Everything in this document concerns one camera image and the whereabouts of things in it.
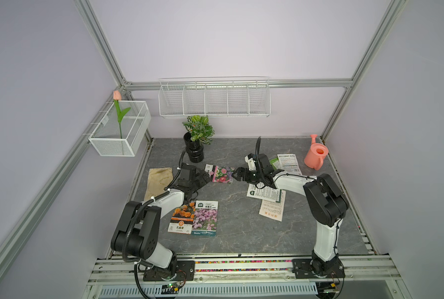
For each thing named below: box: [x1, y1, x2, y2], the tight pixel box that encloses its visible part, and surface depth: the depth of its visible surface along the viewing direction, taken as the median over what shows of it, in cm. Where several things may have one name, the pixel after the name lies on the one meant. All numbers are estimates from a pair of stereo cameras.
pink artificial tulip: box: [112, 90, 131, 139], surface depth 85 cm
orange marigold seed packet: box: [167, 201, 196, 235], surface depth 89 cm
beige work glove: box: [144, 166, 174, 202], surface depth 104 cm
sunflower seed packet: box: [246, 183, 282, 204], surface depth 96 cm
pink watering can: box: [304, 133, 329, 171], surface depth 102 cm
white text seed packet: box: [276, 153, 303, 176], surface depth 110 cm
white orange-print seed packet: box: [258, 189, 287, 222], surface depth 93 cm
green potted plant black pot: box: [182, 115, 216, 164], surface depth 96 cm
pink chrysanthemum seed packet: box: [212, 165, 236, 184], surface depth 105 cm
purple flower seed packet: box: [191, 199, 219, 237], surface depth 88 cm
